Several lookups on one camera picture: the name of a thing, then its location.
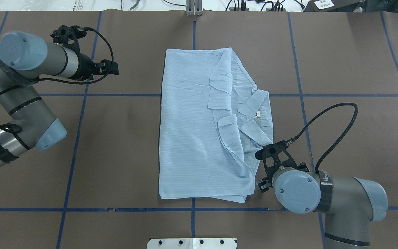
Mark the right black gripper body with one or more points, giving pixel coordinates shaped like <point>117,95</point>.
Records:
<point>263,184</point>

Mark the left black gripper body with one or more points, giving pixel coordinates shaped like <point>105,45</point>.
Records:
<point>86,67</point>

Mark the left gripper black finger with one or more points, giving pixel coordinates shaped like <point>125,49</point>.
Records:
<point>106,67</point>

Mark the light blue button-up shirt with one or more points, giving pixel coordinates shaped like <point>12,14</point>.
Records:
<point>214,119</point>

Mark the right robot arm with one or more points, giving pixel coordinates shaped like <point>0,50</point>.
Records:
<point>350,204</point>

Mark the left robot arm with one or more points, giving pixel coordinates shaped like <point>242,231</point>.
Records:
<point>26,121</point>

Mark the black box with label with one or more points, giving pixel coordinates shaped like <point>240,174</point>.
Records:
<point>332,5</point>

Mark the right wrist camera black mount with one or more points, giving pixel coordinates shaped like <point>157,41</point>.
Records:
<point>275,156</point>

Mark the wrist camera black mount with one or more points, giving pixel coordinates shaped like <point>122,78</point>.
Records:
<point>68,37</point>
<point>275,156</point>

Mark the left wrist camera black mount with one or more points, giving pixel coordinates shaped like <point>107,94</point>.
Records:
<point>68,37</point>

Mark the aluminium frame post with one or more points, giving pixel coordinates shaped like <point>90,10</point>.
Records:
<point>194,7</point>

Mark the white camera mast pedestal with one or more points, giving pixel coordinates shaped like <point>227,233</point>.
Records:
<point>192,243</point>

